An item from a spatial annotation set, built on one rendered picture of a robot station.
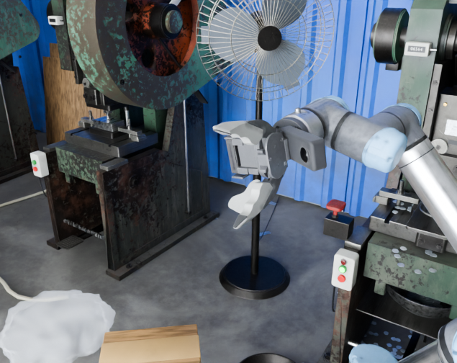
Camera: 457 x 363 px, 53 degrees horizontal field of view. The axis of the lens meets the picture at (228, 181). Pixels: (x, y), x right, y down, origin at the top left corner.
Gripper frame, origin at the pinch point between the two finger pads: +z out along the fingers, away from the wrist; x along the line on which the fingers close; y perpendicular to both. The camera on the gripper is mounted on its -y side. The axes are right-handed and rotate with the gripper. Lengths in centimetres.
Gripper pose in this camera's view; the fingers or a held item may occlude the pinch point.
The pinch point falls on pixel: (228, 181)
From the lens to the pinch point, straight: 64.0
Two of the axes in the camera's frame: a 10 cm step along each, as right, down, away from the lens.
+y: -7.6, -0.8, 6.5
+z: -6.3, 3.7, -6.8
